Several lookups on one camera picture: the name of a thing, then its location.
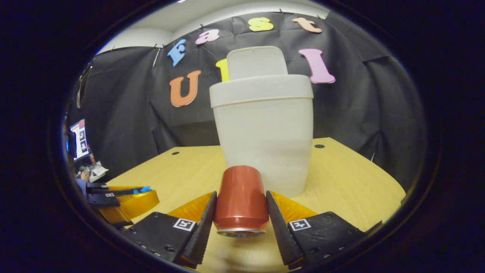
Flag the computer monitor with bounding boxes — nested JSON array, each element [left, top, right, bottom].
[[69, 119, 90, 160]]

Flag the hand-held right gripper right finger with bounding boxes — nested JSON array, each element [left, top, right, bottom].
[[265, 190, 366, 270]]

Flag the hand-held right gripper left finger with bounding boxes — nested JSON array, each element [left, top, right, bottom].
[[121, 191, 218, 269]]

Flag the red pop can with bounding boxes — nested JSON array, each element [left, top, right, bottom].
[[213, 165, 270, 238]]

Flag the black backdrop cloth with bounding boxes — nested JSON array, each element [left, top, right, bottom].
[[66, 11, 427, 190]]

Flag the wooden desktop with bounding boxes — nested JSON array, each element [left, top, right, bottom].
[[104, 137, 407, 273]]

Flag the white papers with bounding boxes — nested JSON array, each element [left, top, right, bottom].
[[89, 162, 109, 183]]

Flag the white desktop garbage bin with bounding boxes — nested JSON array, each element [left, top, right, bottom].
[[209, 45, 314, 198]]

